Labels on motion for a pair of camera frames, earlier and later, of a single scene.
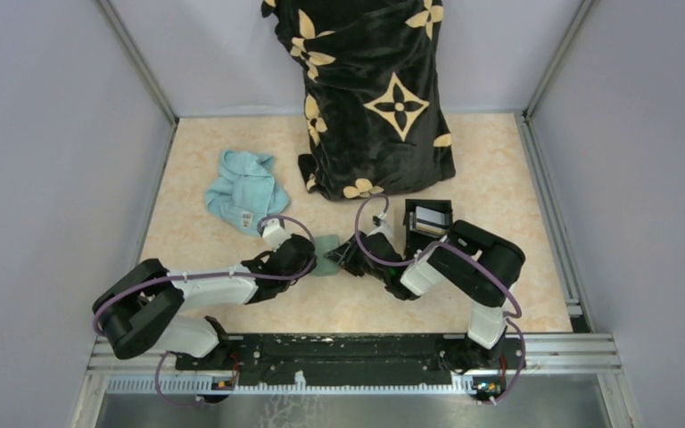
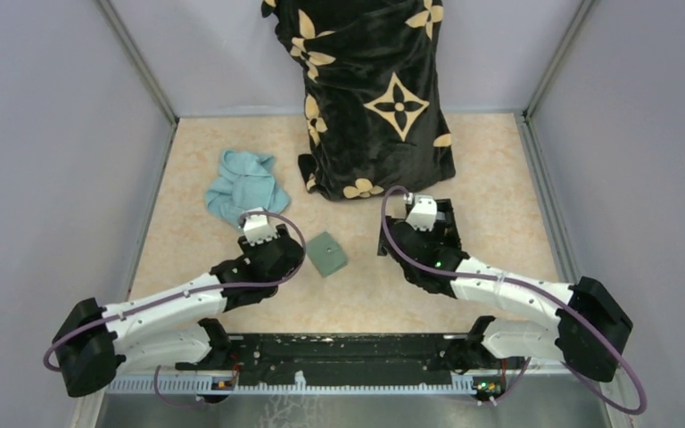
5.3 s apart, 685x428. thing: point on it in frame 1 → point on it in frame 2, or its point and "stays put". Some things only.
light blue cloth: [245, 191] stays put
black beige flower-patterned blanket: [373, 114] stays put
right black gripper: [346, 257] → [433, 237]
